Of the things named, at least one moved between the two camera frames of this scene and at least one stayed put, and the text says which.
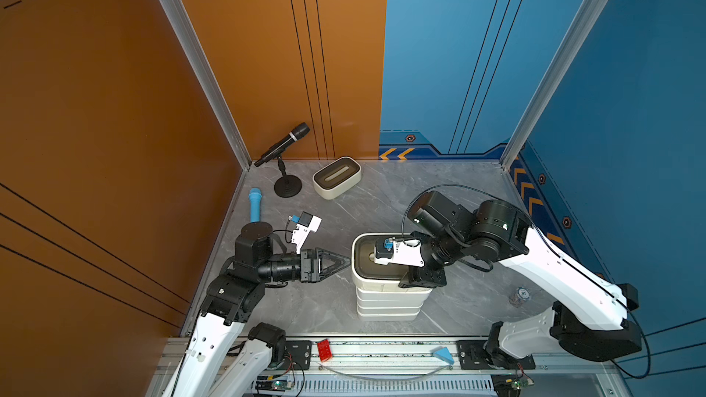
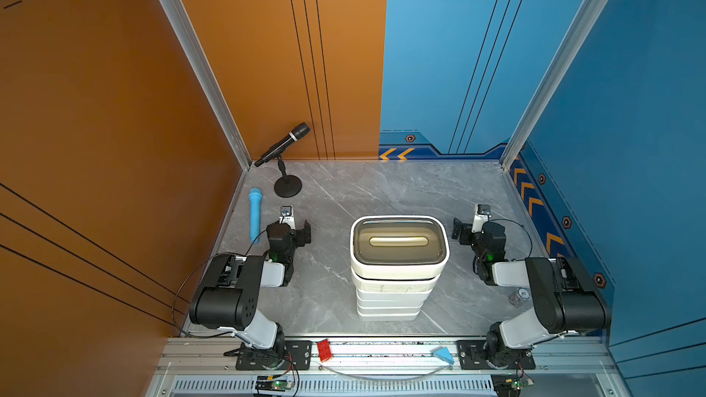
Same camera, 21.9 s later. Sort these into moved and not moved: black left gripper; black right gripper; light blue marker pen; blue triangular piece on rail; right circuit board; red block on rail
Moved: black left gripper; black right gripper
Not moved: light blue marker pen; blue triangular piece on rail; right circuit board; red block on rail
